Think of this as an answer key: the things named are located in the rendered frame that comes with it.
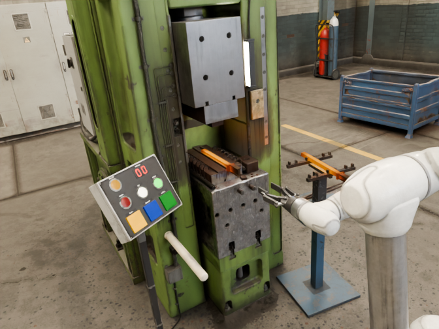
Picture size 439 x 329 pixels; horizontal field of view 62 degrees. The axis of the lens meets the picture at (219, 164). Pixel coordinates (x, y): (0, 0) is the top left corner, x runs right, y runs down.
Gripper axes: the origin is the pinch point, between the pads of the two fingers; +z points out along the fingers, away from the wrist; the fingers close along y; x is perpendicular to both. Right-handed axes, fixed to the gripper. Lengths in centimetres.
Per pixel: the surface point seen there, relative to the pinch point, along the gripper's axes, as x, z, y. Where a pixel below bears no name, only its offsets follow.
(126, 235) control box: -2, 7, -68
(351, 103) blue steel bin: -68, 243, 336
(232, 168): 0.2, 31.1, -0.7
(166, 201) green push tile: 1.5, 18.2, -45.4
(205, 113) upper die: 33.2, 35.0, -12.0
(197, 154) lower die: -1, 66, -5
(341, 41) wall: -37, 614, 716
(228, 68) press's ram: 53, 35, 4
